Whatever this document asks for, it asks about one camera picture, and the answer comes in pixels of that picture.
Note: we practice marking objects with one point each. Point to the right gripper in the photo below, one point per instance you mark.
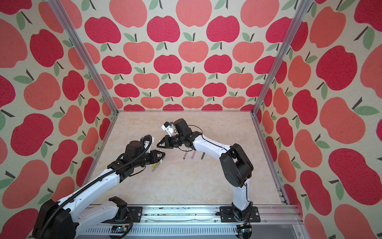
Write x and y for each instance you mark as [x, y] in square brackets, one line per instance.
[165, 144]

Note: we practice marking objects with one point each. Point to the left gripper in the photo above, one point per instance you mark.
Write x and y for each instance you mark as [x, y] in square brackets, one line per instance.
[154, 156]

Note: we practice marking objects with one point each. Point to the white pen yellow tip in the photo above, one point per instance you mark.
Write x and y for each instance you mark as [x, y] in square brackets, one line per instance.
[156, 165]

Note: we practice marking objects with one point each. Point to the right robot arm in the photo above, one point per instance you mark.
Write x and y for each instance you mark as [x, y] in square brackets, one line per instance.
[237, 167]

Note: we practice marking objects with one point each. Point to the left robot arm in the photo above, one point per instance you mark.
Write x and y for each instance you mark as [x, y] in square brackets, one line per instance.
[69, 216]

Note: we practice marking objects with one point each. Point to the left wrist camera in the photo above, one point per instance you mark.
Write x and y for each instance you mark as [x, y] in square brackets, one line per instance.
[147, 142]

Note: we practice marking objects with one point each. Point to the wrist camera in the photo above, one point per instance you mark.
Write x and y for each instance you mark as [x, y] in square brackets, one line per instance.
[147, 142]
[168, 128]

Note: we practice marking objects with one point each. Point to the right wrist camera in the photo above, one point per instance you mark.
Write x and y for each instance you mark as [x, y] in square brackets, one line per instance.
[168, 128]

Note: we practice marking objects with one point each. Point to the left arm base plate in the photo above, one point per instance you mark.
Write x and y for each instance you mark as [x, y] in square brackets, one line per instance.
[126, 215]

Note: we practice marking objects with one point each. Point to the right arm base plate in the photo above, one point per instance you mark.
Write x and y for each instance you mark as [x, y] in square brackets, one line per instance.
[234, 215]

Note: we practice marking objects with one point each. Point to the left aluminium corner post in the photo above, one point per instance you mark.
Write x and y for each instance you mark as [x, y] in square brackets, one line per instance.
[69, 28]

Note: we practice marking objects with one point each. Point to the aluminium corner post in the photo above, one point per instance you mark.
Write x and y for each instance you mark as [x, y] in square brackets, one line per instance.
[69, 28]
[285, 46]

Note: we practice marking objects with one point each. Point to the aluminium front rail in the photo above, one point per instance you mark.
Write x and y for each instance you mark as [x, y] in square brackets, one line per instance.
[200, 222]

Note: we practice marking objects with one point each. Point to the right aluminium corner post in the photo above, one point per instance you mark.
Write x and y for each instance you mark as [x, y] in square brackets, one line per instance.
[285, 46]

